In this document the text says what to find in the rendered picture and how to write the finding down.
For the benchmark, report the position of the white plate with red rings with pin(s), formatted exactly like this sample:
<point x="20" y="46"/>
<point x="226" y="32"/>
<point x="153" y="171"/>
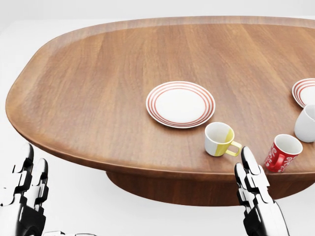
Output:
<point x="180" y="104"/>
<point x="306" y="92"/>

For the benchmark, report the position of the brown wooden table base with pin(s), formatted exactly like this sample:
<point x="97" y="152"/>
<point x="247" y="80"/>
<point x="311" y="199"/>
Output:
<point x="177" y="188"/>

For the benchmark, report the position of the plain white mug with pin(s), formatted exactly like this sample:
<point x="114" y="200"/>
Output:
<point x="306" y="124"/>

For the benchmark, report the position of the white and yellow mug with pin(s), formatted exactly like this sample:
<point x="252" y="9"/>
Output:
<point x="217" y="141"/>

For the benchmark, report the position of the red mug with white print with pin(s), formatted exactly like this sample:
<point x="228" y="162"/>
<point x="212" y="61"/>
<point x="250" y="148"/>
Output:
<point x="283" y="153"/>

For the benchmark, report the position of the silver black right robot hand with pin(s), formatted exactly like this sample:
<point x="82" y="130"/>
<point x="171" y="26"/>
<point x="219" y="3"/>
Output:
<point x="256" y="194"/>

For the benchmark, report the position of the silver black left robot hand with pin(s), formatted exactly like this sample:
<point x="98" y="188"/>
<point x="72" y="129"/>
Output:
<point x="25" y="194"/>

